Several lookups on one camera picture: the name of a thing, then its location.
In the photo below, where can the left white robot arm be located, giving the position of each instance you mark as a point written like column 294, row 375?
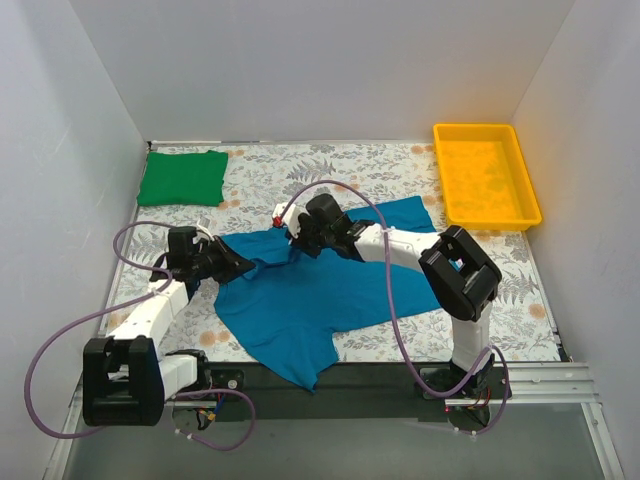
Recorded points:
column 125, row 380

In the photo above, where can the blue t shirt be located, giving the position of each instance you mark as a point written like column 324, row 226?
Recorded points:
column 286, row 310

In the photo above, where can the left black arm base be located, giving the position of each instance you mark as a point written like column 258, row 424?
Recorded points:
column 215, row 382

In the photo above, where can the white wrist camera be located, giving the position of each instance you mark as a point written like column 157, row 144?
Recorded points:
column 203, row 229
column 284, row 216

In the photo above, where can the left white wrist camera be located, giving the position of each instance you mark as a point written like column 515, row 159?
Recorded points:
column 203, row 229

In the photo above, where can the floral patterned table mat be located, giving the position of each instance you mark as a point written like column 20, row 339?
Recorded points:
column 260, row 176

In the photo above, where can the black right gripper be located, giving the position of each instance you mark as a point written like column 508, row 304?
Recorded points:
column 300, row 231

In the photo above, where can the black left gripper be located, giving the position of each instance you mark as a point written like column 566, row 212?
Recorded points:
column 225, row 260

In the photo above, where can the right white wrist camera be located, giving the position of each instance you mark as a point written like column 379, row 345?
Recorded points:
column 284, row 216

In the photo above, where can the yellow plastic bin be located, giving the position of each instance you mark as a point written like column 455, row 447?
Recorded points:
column 484, row 178

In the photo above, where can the folded green t shirt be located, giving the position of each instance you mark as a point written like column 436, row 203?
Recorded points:
column 183, row 179

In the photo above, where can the aluminium frame rail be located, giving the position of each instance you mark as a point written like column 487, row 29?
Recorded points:
column 366, row 421

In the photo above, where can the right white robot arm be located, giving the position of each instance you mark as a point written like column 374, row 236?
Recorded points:
column 461, row 275

